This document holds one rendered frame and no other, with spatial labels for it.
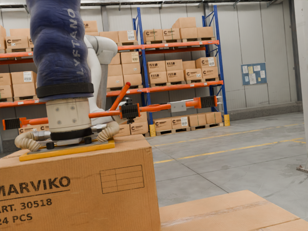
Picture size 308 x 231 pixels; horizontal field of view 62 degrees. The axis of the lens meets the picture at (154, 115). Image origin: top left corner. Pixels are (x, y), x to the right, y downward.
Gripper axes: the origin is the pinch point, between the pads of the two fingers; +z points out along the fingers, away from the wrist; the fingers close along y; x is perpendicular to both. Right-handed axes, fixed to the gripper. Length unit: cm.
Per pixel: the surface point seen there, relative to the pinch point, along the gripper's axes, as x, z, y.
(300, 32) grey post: -244, -161, -70
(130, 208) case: 7.4, 21.1, 34.3
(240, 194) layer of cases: -56, -15, 53
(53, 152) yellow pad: 31.8, 13.4, 11.7
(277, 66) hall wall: -762, -847, -107
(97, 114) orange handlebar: 14.8, 2.8, -0.2
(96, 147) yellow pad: 16.6, 14.0, 11.9
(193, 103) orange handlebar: -27.0, 4.5, 0.2
